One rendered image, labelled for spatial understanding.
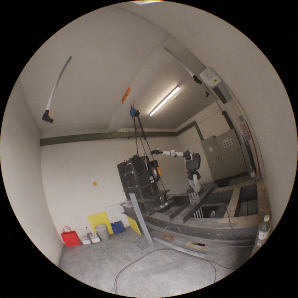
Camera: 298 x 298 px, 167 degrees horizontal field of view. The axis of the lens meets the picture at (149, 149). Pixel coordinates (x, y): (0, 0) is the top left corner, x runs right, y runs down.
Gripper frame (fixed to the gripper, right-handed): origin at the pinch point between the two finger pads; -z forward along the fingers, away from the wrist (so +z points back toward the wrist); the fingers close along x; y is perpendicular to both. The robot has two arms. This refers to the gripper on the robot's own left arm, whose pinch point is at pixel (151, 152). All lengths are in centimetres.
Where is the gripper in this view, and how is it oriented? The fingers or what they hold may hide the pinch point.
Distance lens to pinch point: 164.1
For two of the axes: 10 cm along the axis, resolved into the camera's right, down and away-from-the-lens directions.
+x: 7.5, -4.0, -5.4
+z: 5.7, -0.2, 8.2
